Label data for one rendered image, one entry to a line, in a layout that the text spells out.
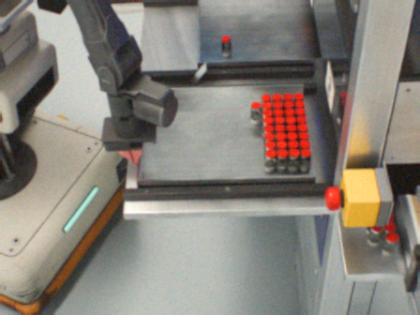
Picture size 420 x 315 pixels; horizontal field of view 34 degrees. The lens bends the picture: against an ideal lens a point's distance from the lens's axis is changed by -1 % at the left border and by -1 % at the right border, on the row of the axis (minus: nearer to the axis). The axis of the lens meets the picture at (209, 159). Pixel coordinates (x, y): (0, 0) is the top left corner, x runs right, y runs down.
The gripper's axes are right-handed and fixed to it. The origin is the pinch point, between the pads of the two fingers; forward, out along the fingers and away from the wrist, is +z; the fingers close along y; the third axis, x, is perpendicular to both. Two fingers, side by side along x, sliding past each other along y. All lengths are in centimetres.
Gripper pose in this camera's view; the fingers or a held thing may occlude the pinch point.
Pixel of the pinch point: (135, 160)
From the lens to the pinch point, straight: 137.8
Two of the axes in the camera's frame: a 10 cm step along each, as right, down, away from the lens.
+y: 10.0, -0.4, -0.3
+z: 0.5, 6.7, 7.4
